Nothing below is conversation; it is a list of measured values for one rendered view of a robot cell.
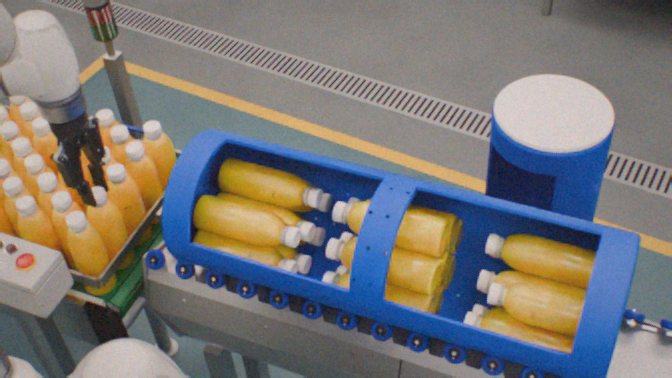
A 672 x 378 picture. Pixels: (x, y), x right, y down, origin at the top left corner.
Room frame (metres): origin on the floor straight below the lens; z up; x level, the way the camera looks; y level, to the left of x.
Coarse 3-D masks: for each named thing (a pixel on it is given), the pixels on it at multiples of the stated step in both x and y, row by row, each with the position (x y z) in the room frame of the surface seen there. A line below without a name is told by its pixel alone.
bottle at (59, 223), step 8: (72, 208) 1.27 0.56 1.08; (80, 208) 1.28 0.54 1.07; (56, 216) 1.25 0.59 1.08; (64, 216) 1.25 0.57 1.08; (56, 224) 1.25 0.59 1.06; (64, 224) 1.24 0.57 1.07; (56, 232) 1.25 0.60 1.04; (64, 232) 1.24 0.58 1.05; (64, 240) 1.24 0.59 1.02; (64, 248) 1.24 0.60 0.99; (72, 264) 1.24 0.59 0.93
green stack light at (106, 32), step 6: (114, 18) 1.80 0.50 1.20; (90, 24) 1.77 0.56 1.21; (102, 24) 1.77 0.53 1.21; (108, 24) 1.77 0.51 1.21; (114, 24) 1.79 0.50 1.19; (96, 30) 1.77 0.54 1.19; (102, 30) 1.76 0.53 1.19; (108, 30) 1.77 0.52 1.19; (114, 30) 1.78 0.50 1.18; (96, 36) 1.77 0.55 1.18; (102, 36) 1.76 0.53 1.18; (108, 36) 1.77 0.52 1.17; (114, 36) 1.78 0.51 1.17
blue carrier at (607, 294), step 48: (192, 144) 1.27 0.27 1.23; (240, 144) 1.27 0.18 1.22; (192, 192) 1.16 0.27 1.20; (336, 192) 1.27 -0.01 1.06; (384, 192) 1.09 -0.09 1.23; (432, 192) 1.09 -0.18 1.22; (192, 240) 1.21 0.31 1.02; (384, 240) 0.99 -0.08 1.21; (480, 240) 1.12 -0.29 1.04; (576, 240) 1.05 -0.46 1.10; (624, 240) 0.93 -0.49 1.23; (288, 288) 1.02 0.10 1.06; (336, 288) 0.97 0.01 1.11; (384, 288) 0.95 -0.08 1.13; (624, 288) 0.83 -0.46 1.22; (432, 336) 0.90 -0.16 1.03; (480, 336) 0.85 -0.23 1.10; (576, 336) 0.79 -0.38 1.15
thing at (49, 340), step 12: (24, 312) 1.12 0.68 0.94; (36, 324) 1.11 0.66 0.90; (48, 324) 1.13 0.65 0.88; (36, 336) 1.12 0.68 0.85; (48, 336) 1.11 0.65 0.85; (60, 336) 1.14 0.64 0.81; (48, 348) 1.11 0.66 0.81; (60, 348) 1.13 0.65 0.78; (48, 360) 1.12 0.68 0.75; (60, 360) 1.11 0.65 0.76; (72, 360) 1.14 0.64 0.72; (60, 372) 1.11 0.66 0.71; (72, 372) 1.12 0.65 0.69
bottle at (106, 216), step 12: (108, 204) 1.27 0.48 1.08; (96, 216) 1.25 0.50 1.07; (108, 216) 1.25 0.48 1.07; (120, 216) 1.27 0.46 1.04; (108, 228) 1.24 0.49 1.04; (120, 228) 1.26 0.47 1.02; (108, 240) 1.24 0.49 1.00; (120, 240) 1.25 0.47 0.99; (108, 252) 1.24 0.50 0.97; (132, 252) 1.27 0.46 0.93
